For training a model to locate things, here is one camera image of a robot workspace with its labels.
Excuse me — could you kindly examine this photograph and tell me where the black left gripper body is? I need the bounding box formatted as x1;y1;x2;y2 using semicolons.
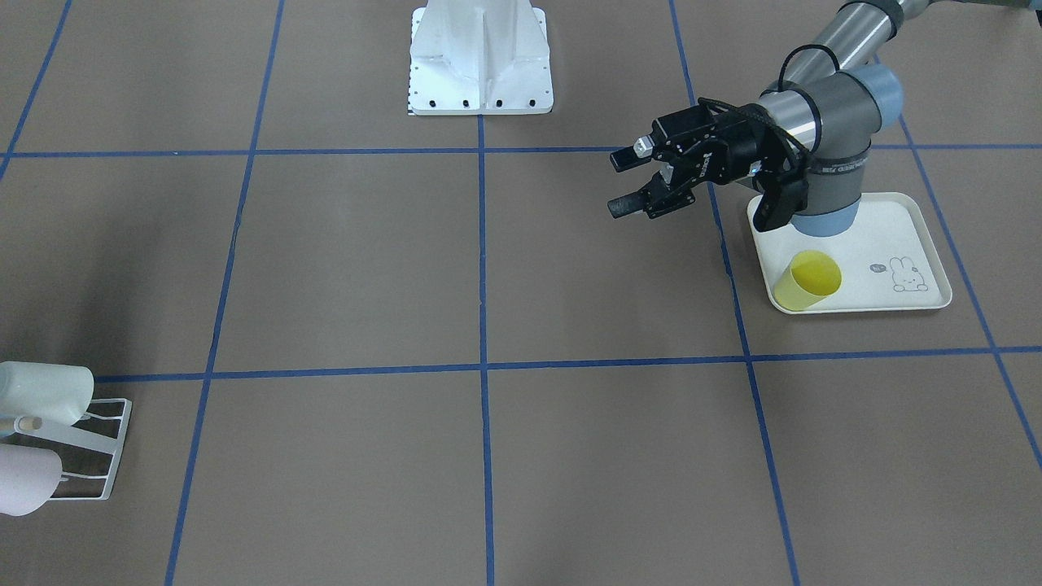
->
649;98;764;218

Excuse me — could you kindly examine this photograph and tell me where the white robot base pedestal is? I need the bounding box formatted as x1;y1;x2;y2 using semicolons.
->
407;1;554;116

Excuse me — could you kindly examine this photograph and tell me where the pink plastic cup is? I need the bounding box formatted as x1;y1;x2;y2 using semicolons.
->
1;444;63;517

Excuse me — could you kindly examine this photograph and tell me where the yellow plastic cup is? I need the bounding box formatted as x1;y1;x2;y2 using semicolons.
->
772;250;843;312

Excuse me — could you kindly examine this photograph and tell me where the white wire cup rack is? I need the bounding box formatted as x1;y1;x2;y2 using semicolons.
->
2;398;134;503

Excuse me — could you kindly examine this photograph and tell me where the cream plastic tray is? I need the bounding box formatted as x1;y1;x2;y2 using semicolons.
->
753;192;953;315

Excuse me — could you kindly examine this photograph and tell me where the white plastic cup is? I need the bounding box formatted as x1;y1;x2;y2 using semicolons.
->
1;362;94;426

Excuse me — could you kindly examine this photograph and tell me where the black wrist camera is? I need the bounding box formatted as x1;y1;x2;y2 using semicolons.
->
753;107;812;233

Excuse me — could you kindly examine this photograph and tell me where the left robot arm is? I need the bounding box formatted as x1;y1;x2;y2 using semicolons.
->
607;1;928;237

